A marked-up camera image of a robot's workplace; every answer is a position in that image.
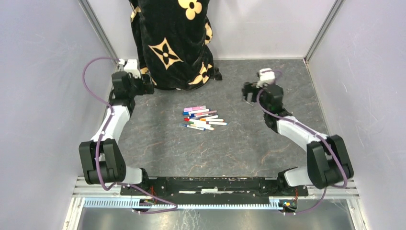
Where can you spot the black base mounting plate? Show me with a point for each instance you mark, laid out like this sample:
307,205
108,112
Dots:
213,190

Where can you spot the pink highlighter pen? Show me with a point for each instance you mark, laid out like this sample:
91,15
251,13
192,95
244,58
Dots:
189,109

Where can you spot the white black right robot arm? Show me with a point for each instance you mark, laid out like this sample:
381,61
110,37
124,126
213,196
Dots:
327,159

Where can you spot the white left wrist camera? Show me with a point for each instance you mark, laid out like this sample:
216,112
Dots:
131,66

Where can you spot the blue capped white marker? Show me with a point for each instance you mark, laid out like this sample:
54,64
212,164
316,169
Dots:
195,111

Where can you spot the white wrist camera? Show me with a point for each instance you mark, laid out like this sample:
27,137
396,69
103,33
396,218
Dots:
266,77
131,66

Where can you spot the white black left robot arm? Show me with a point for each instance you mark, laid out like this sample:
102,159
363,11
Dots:
101,158

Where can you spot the red capped white marker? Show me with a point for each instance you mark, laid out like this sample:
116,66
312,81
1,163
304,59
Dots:
194,121

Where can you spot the black floral blanket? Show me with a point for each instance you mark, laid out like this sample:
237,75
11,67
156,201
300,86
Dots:
172,38

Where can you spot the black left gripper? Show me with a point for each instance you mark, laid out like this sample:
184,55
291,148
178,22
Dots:
145,88

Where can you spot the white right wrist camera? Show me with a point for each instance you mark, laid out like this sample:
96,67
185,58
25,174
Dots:
266,77

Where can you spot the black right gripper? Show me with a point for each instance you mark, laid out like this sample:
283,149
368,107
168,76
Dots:
252,87

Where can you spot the orange capped white marker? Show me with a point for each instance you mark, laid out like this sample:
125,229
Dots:
212,120

